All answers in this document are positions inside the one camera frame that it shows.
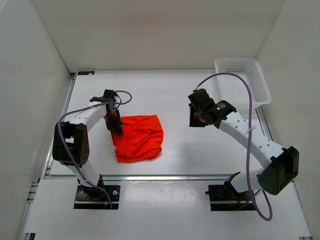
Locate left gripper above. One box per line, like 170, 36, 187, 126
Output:
103, 109, 124, 135

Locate orange shorts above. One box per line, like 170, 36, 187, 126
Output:
111, 115, 164, 163

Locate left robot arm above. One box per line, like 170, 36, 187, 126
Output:
52, 90, 124, 200

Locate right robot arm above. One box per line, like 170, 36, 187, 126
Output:
189, 100, 299, 200

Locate white plastic basket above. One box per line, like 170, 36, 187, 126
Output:
214, 57, 272, 111

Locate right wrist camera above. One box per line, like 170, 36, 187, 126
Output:
188, 88, 216, 112

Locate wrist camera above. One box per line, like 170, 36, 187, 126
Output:
102, 89, 119, 103
188, 88, 216, 112

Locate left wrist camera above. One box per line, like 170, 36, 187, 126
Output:
102, 89, 119, 103

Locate aluminium front rail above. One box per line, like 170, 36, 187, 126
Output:
99, 174, 286, 182

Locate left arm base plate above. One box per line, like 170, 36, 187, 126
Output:
73, 184, 121, 210

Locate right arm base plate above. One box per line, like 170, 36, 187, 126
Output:
205, 172, 255, 212

